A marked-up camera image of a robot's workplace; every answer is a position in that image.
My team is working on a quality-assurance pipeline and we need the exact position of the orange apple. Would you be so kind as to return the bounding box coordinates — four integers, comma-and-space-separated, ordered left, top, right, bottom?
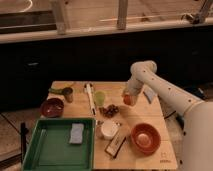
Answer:
123, 95, 132, 105

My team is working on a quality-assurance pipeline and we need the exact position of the white paper cup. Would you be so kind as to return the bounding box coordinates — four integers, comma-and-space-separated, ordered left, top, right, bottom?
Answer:
101, 120, 118, 140

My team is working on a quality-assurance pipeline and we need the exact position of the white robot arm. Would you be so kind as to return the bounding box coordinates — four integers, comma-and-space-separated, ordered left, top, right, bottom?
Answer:
123, 61, 213, 171

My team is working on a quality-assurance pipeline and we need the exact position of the green plastic cup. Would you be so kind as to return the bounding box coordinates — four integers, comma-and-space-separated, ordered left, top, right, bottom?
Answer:
94, 91, 105, 107

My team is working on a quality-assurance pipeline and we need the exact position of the metal measuring cup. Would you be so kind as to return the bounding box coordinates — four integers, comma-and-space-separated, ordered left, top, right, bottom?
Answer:
62, 87, 73, 103

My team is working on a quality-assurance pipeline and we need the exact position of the grey folded cloth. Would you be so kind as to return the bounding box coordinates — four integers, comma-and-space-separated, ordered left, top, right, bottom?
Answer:
143, 87, 156, 103

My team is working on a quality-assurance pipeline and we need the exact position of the bunch of dark grapes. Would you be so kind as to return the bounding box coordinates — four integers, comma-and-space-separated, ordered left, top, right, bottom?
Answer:
99, 104, 119, 118

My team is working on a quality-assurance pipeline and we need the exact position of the orange bowl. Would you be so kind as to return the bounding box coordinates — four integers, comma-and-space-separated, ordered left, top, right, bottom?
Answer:
130, 123, 161, 155

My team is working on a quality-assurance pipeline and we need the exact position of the black wooden block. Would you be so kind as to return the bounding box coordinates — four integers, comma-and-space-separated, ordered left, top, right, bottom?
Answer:
105, 135, 126, 158

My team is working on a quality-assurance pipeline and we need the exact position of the blue grey sponge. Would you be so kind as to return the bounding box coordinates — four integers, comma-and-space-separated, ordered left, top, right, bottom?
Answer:
69, 123, 84, 144

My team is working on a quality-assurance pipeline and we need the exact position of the dark red bowl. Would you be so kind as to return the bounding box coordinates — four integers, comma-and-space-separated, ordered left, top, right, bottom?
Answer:
40, 98, 64, 118

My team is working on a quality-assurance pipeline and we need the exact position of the green plastic tray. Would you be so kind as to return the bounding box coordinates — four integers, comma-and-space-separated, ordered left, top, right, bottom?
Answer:
22, 118, 95, 171

